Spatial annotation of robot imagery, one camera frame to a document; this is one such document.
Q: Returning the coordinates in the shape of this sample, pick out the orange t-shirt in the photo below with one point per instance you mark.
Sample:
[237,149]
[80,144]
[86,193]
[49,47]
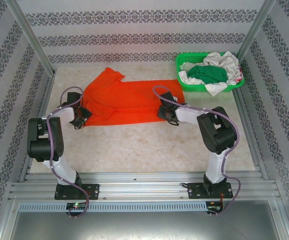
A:
[134,100]

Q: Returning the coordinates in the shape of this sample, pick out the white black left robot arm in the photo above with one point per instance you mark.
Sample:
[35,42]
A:
[62,170]

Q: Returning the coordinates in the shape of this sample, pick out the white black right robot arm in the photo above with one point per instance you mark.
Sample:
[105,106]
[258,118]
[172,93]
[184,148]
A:
[215,170]

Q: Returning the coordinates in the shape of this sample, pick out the green t-shirt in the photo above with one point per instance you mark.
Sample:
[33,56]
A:
[207,73]

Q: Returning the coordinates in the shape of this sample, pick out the green plastic basket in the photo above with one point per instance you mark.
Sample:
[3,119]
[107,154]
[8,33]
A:
[187,58]

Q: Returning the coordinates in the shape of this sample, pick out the white t-shirt with red print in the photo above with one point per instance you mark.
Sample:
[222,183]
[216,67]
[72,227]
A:
[224,62]

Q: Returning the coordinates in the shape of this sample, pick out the circuit board with green light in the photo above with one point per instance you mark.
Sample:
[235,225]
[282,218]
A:
[75,205]

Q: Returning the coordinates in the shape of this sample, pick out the steel sheet panel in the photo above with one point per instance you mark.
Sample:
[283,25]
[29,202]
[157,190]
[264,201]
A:
[144,227]

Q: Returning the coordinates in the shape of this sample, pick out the aluminium side rail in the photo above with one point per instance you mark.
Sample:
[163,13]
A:
[47,87]
[259,167]

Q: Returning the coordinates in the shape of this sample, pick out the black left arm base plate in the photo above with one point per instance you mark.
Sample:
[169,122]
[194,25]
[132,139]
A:
[92,191]

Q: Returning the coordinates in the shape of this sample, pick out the aluminium mounting rail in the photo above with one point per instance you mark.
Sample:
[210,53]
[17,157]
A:
[144,187]

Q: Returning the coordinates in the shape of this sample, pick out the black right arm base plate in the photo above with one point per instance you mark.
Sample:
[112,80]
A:
[195,191]

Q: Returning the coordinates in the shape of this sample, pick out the aluminium frame post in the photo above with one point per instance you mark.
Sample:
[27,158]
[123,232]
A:
[255,30]
[30,35]

